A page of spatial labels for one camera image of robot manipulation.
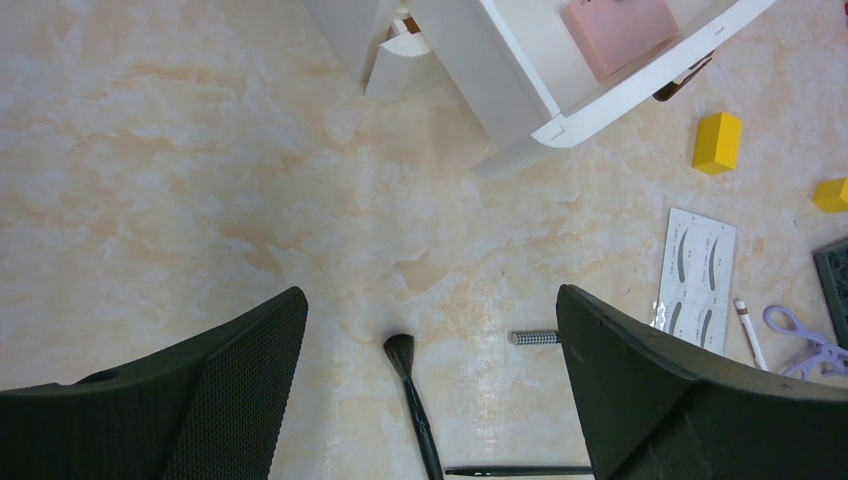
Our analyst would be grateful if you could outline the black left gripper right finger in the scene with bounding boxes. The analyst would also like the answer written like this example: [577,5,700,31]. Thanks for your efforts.
[556,285,847,479]

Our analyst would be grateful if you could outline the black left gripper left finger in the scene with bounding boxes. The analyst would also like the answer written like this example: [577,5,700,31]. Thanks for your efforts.
[1,287,308,479]

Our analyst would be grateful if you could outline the silver eyeliner pencil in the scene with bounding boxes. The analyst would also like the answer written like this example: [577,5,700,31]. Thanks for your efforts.
[508,330,561,346]

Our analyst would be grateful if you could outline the black makeup brush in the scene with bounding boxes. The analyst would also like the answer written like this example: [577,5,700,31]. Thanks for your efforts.
[383,334,444,480]

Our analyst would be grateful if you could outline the white plastic drawer organizer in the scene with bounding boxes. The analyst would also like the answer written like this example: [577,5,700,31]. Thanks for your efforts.
[307,1,768,176]

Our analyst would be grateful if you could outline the pink compact case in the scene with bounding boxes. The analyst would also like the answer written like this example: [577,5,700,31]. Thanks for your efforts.
[561,0,680,82]

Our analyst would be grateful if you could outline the white false eyelash card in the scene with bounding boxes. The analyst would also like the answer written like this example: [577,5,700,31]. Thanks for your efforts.
[651,208,738,356]

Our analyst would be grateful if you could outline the white cosmetic pencil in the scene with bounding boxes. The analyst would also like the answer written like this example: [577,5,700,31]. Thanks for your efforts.
[734,299,769,371]

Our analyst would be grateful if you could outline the dark green building baseplate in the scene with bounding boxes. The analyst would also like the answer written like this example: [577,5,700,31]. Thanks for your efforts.
[813,238,847,349]

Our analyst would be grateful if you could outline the yellow rectangular toy block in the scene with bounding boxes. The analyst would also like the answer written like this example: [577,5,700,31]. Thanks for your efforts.
[692,112,744,175]

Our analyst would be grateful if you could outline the small yellow cube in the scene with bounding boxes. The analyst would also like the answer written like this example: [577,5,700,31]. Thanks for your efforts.
[812,177,848,214]

